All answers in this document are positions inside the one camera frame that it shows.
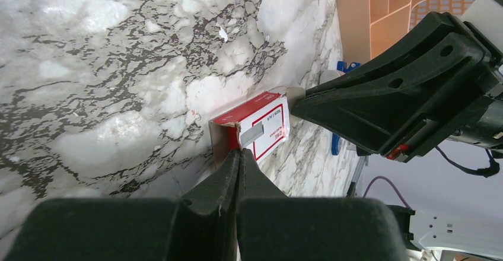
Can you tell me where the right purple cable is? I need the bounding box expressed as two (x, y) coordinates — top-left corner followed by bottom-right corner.
(362, 176), (412, 209)

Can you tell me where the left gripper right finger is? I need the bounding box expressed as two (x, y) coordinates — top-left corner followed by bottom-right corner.
(237, 149), (407, 260)

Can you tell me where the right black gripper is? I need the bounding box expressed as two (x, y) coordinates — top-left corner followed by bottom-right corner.
(291, 0), (502, 163)

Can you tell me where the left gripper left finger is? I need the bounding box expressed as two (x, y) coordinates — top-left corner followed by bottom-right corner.
(6, 149), (241, 260)

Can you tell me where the red white staple box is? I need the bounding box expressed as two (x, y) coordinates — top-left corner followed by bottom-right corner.
(209, 87), (305, 168)

